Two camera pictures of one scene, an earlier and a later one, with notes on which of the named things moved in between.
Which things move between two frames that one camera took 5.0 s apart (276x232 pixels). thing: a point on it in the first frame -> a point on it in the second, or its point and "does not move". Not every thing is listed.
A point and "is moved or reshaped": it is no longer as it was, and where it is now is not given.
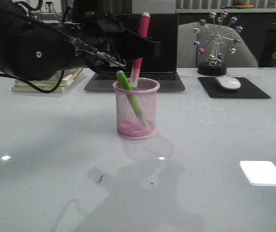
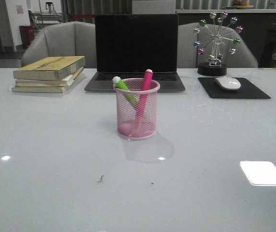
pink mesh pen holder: x=137 y=108 does not move
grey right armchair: x=211 y=43 does not move
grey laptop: x=164 y=69 does not move
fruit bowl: x=239 y=4 does not move
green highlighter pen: x=132 y=99 is moved or reshaped
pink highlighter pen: x=143 y=32 -> x=147 y=89
